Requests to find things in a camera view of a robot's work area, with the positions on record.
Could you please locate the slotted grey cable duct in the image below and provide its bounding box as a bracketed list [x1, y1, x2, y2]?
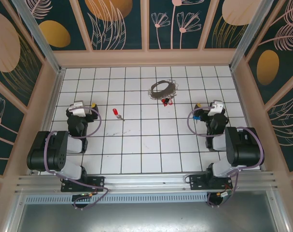
[24, 193, 209, 204]

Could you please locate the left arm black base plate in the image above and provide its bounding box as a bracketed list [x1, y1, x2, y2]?
[61, 175, 106, 193]

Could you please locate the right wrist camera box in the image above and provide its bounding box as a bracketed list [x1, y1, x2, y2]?
[207, 100, 224, 117]

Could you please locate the grey metal sheet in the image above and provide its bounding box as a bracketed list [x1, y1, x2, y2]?
[6, 203, 289, 232]

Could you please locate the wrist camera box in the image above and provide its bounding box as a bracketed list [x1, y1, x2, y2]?
[207, 100, 224, 117]
[70, 101, 87, 116]

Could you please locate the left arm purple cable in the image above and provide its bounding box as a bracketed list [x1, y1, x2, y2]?
[43, 107, 111, 211]

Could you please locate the silver keyring chain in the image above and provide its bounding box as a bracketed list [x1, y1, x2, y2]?
[147, 78, 180, 100]

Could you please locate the red tag key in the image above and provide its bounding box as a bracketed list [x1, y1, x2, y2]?
[112, 108, 125, 121]
[160, 96, 173, 107]

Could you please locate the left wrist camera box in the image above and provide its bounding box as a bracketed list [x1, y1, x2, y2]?
[70, 101, 87, 116]

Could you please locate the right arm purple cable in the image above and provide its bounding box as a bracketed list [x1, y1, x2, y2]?
[187, 108, 265, 208]

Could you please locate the aluminium corner post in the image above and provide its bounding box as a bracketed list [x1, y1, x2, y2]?
[229, 0, 282, 71]
[11, 0, 65, 73]

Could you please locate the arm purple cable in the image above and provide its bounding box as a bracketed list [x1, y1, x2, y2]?
[43, 107, 111, 211]
[187, 108, 265, 208]

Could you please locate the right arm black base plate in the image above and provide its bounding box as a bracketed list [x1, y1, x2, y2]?
[188, 174, 234, 191]

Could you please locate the aluminium mounting rail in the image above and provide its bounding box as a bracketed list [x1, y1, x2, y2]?
[14, 173, 277, 194]

